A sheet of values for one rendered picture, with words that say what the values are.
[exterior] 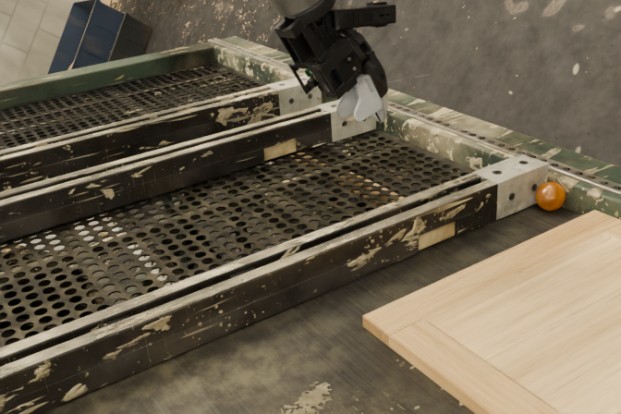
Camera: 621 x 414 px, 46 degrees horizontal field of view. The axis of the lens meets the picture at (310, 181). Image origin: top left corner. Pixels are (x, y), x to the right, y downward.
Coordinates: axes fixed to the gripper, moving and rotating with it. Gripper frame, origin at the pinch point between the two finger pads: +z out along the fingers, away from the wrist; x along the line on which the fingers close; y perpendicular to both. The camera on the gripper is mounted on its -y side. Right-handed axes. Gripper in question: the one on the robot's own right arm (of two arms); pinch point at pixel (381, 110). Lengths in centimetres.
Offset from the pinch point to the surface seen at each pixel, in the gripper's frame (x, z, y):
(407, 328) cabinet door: 13.9, 16.9, 21.5
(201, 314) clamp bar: -3.3, 3.6, 37.4
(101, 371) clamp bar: -5, -1, 51
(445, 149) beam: -23.7, 35.6, -24.4
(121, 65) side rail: -131, 13, -12
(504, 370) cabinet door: 27.2, 19.7, 19.7
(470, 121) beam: -25, 37, -34
